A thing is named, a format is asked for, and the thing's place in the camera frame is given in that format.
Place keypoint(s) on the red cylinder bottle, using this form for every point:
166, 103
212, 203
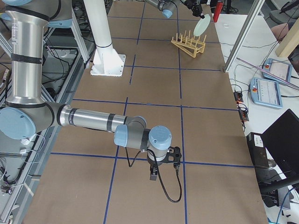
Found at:
218, 10

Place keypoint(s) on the aluminium frame column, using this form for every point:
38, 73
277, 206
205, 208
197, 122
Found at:
256, 7

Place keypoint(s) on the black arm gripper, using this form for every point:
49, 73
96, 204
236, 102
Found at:
154, 165

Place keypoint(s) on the light green round plate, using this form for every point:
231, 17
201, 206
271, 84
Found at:
202, 25

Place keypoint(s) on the blue teach pendant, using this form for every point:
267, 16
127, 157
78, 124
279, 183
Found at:
280, 69
266, 92

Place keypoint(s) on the black laptop computer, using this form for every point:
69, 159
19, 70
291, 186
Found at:
281, 140

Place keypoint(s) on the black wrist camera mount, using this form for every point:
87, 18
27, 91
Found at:
173, 156

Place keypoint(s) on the far blue teach pendant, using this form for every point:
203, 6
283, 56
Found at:
280, 69

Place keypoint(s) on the near blue teach pendant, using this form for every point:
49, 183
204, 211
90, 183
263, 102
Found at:
266, 92

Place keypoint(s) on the white pedestal base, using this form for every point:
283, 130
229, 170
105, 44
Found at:
106, 61

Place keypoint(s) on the wooden plate rack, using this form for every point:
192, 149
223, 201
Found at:
191, 45

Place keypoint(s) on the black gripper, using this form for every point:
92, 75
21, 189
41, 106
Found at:
195, 10

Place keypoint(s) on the seated person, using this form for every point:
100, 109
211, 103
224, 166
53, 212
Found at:
284, 20

